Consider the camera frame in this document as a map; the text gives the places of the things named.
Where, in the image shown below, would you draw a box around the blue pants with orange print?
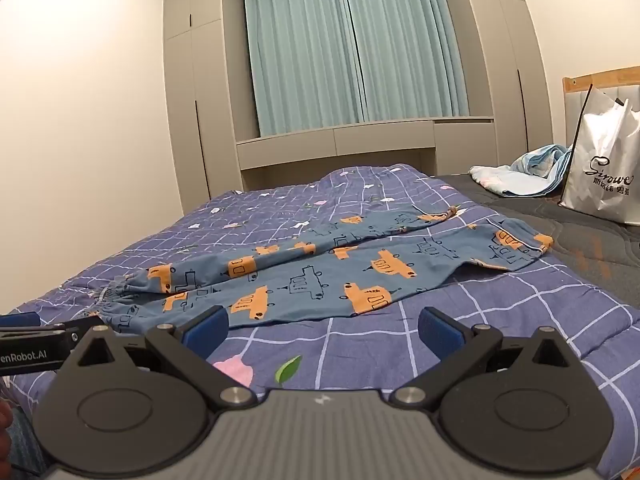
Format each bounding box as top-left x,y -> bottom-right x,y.
101,205 -> 556,336

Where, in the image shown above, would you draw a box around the beige tall wardrobe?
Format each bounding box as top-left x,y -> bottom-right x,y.
162,0 -> 244,217
454,0 -> 569,177

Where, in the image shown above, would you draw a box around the white shopping bag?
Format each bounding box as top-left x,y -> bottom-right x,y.
558,83 -> 640,226

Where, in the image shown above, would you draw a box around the beige wooden headboard unit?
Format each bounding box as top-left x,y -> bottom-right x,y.
235,117 -> 497,194

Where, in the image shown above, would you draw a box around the light blue crumpled blanket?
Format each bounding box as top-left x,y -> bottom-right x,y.
468,143 -> 574,197

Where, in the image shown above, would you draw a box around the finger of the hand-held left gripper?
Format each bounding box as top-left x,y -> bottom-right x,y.
0,311 -> 41,331
62,314 -> 104,341

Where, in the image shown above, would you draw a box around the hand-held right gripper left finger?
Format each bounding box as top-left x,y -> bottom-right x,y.
59,305 -> 258,411

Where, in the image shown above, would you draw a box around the purple checked quilt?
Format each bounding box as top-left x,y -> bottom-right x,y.
0,162 -> 640,480

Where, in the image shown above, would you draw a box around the light teal curtain panel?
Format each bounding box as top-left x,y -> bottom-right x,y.
243,0 -> 364,137
332,0 -> 471,124

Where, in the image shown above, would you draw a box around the wooden padded headboard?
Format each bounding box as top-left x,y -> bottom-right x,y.
562,65 -> 640,162

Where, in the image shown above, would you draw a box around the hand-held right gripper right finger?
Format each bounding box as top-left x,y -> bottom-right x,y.
390,306 -> 582,409

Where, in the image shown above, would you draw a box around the dark grey quilted mattress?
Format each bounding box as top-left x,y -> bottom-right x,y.
434,172 -> 640,288

